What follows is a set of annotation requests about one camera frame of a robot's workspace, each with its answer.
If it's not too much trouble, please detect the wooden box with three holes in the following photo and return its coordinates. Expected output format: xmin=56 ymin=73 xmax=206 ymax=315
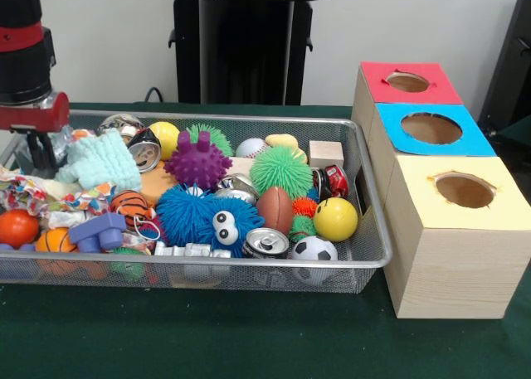
xmin=351 ymin=61 xmax=531 ymax=320

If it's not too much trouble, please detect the yellow ball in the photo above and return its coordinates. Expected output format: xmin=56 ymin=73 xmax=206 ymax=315
xmin=313 ymin=197 xmax=359 ymax=243

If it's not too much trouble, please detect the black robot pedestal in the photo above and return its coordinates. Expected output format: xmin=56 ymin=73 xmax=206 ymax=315
xmin=159 ymin=0 xmax=335 ymax=105

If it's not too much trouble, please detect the brown toy football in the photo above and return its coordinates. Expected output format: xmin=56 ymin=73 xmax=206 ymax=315
xmin=256 ymin=187 xmax=295 ymax=236

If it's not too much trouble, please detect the green puffer ball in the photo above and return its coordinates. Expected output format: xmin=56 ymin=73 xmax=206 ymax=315
xmin=250 ymin=145 xmax=314 ymax=200

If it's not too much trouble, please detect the black and white soccer ball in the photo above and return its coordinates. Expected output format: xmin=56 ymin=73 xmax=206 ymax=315
xmin=291 ymin=236 xmax=339 ymax=284

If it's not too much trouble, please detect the shallow mesh bin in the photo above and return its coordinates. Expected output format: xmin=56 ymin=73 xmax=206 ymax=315
xmin=0 ymin=109 xmax=394 ymax=294

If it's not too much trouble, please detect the blue puffer ball with eyes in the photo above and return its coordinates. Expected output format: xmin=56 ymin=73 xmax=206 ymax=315
xmin=155 ymin=183 xmax=266 ymax=259

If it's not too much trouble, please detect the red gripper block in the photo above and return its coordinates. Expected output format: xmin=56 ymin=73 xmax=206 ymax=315
xmin=0 ymin=91 xmax=71 ymax=177

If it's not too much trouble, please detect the black chair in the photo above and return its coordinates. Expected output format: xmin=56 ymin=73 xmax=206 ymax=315
xmin=476 ymin=0 xmax=531 ymax=135

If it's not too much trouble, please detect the dark green table cloth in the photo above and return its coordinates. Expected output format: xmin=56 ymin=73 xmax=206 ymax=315
xmin=495 ymin=115 xmax=531 ymax=148
xmin=0 ymin=100 xmax=531 ymax=379

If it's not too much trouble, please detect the crushed red and black can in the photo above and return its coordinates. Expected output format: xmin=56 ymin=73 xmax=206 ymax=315
xmin=310 ymin=164 xmax=349 ymax=197

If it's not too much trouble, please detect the purple spiky ball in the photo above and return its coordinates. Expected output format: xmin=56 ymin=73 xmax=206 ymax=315
xmin=164 ymin=130 xmax=233 ymax=191

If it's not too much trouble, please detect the silver drink can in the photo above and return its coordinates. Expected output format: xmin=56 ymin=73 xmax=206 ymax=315
xmin=241 ymin=227 xmax=290 ymax=260

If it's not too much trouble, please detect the crushed bottle with colourful label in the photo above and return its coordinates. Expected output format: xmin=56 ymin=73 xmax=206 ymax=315
xmin=51 ymin=125 xmax=76 ymax=161

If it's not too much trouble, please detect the mint knitted cloth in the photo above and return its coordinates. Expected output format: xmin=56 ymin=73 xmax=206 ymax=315
xmin=56 ymin=129 xmax=144 ymax=192

